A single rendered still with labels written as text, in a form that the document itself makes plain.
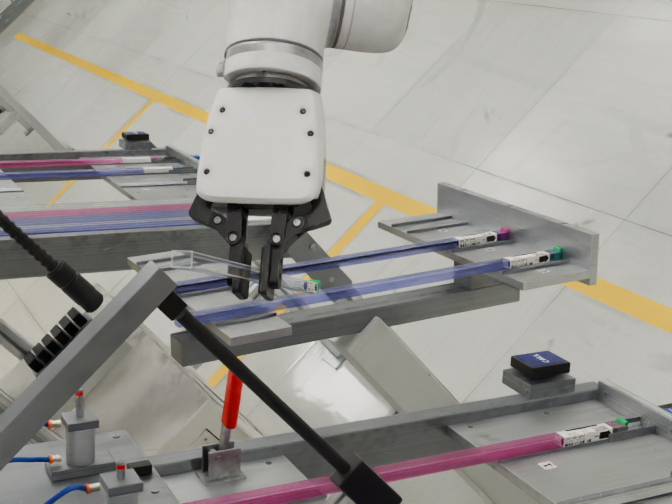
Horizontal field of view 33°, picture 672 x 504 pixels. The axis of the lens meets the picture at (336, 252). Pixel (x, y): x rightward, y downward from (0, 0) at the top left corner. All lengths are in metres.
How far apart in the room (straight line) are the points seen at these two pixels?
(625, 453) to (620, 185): 1.61
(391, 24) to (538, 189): 1.90
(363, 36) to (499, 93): 2.33
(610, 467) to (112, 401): 1.22
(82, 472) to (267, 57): 0.36
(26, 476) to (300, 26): 0.42
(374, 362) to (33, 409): 0.87
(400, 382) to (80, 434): 0.65
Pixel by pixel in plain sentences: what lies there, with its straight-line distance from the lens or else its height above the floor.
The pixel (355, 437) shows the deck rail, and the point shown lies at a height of 0.93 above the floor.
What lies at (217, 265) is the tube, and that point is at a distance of 0.76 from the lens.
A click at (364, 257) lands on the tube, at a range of 1.39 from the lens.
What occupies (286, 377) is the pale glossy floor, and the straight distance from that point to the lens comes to 2.93.
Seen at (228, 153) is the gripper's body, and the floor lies 1.24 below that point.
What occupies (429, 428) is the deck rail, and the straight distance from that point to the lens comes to 1.13.
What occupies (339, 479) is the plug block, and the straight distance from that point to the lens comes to 0.68.
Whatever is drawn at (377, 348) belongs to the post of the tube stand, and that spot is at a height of 0.78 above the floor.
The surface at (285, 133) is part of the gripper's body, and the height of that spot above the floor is 1.22.
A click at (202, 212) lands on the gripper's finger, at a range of 0.92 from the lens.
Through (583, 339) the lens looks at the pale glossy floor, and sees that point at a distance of 2.40.
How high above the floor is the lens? 1.59
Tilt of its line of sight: 30 degrees down
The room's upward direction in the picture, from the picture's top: 42 degrees counter-clockwise
